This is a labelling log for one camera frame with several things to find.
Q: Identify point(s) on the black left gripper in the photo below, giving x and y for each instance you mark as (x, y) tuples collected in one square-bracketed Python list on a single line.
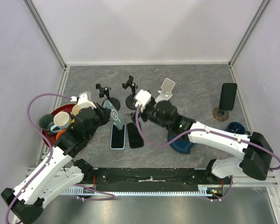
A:
[(104, 113)]

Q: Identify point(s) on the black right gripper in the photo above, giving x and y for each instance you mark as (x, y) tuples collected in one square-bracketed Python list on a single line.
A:
[(142, 114)]

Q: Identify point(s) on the black round phone stand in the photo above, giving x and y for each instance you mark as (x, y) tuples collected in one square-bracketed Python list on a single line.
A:
[(105, 92)]

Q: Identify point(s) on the light blue phone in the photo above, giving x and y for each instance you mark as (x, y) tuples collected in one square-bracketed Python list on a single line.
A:
[(118, 138)]

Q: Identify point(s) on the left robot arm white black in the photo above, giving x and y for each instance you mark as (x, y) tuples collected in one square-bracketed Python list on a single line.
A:
[(28, 200)]

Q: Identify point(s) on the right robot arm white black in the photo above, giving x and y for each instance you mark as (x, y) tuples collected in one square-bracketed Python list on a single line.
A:
[(251, 154)]

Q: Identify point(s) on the white phone stand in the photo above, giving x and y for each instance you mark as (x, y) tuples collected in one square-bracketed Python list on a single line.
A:
[(165, 94)]

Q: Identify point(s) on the wooden round phone stand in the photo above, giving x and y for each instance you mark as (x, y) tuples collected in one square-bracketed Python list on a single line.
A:
[(220, 115)]

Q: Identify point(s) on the black phone on wooden stand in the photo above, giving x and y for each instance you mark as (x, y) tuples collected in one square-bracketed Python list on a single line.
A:
[(227, 97)]

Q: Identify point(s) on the beige mug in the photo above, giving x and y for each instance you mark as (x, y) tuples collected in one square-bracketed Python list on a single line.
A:
[(76, 109)]

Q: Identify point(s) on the orange cup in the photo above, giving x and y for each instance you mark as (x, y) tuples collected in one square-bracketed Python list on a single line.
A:
[(60, 133)]

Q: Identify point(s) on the blue leaf-shaped plate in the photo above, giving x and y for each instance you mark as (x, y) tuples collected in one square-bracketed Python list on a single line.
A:
[(183, 147)]

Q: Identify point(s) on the dark green mug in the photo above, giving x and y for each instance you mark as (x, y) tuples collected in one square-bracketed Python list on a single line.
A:
[(46, 121)]

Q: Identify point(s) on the red round tray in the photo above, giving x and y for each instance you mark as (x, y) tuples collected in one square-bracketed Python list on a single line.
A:
[(65, 108)]

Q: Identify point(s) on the dark blue mug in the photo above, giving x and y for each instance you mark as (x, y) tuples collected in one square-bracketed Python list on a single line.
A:
[(236, 127)]

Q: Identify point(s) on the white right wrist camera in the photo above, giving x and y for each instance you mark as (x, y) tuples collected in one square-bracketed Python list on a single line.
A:
[(141, 99)]

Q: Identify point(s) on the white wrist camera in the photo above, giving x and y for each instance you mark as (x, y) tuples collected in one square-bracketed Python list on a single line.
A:
[(83, 101), (141, 99)]

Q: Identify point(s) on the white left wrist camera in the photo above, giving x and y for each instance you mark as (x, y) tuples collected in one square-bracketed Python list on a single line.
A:
[(83, 101)]

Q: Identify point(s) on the white mug blue handle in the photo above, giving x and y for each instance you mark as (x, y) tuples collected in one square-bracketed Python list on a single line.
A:
[(61, 121)]

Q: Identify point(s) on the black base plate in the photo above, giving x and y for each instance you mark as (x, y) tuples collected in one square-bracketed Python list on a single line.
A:
[(145, 186)]

